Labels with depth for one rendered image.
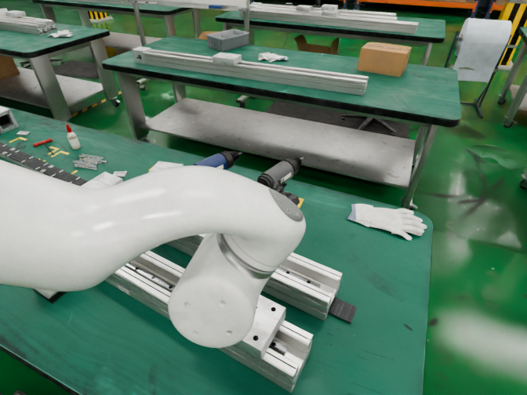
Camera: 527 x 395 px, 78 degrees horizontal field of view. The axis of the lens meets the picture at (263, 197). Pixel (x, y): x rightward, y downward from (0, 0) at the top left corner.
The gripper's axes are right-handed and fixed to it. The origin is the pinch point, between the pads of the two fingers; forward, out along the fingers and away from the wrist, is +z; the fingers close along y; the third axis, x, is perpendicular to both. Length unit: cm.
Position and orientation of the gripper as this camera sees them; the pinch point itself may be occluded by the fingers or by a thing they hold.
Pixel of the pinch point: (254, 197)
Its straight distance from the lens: 59.8
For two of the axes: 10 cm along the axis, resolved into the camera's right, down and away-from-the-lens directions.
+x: -3.2, -9.0, -3.1
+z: 1.1, -3.6, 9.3
